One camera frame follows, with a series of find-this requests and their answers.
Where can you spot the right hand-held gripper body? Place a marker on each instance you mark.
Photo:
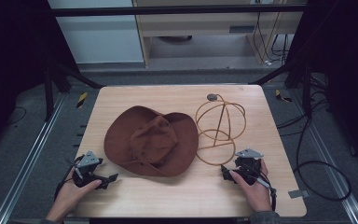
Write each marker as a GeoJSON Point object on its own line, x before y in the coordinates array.
{"type": "Point", "coordinates": [249, 163]}

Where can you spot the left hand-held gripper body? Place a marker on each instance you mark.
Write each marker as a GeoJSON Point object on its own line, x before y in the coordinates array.
{"type": "Point", "coordinates": [87, 163]}

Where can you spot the brown wide-brim hat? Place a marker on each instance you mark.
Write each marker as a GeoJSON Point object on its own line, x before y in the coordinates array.
{"type": "Point", "coordinates": [150, 141]}

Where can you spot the person's right hand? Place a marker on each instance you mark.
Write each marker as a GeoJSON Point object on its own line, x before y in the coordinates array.
{"type": "Point", "coordinates": [254, 193]}

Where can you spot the person's left hand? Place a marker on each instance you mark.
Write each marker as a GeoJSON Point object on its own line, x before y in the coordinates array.
{"type": "Point", "coordinates": [70, 196]}

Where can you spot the grey tape piece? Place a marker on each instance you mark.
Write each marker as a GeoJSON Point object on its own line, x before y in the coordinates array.
{"type": "Point", "coordinates": [298, 193]}

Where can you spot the yellow black striped tape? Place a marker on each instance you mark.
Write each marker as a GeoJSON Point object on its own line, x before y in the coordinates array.
{"type": "Point", "coordinates": [81, 99]}
{"type": "Point", "coordinates": [282, 95]}

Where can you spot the black metal stand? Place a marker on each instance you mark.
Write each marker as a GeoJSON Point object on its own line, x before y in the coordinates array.
{"type": "Point", "coordinates": [306, 90]}
{"type": "Point", "coordinates": [48, 96]}

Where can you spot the white cabinet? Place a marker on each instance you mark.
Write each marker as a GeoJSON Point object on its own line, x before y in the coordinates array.
{"type": "Point", "coordinates": [99, 37]}

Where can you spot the light wooden desk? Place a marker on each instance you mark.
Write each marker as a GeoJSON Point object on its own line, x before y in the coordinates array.
{"type": "Point", "coordinates": [199, 23]}

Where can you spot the black horizontal bar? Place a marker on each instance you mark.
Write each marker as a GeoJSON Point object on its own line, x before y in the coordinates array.
{"type": "Point", "coordinates": [167, 11]}

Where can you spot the metal floor rail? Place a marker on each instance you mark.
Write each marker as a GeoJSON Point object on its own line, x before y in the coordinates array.
{"type": "Point", "coordinates": [329, 155]}
{"type": "Point", "coordinates": [28, 161]}

